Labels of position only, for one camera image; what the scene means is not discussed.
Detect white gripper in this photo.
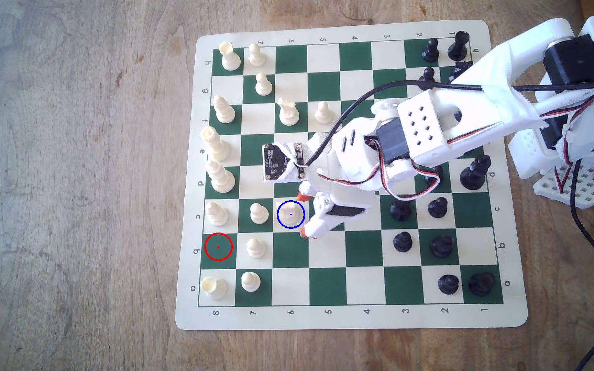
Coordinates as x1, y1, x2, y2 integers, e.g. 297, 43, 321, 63
297, 117, 417, 240

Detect green white chess mat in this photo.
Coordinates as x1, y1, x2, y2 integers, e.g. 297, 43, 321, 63
175, 20, 529, 330

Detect black camera circuit board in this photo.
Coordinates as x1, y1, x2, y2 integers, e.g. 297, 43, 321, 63
262, 142, 308, 183

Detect white chess king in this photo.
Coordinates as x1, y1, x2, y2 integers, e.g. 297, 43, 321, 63
200, 126, 231, 162

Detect white chess queen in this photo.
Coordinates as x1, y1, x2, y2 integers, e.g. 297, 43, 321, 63
205, 159, 236, 194

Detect thin black camera cable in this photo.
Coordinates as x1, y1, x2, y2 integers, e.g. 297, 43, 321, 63
303, 76, 594, 167

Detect white chess bishop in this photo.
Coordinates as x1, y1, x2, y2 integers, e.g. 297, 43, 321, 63
213, 95, 237, 125
206, 201, 230, 228

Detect white chess knight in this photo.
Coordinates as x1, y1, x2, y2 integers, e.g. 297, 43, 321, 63
278, 99, 301, 127
279, 203, 303, 229

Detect black chess rook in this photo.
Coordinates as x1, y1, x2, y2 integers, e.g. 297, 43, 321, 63
448, 31, 471, 61
469, 272, 497, 297

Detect black chess king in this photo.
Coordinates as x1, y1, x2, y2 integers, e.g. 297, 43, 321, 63
459, 155, 493, 192

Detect red white black servo wires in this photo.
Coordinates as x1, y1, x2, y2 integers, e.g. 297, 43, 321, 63
320, 167, 441, 201
444, 85, 594, 181

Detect white perforated base plate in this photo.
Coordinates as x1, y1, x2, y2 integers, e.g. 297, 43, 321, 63
533, 164, 594, 209

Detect white chess rook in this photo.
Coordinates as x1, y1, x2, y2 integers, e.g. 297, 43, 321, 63
219, 41, 242, 72
200, 277, 228, 301

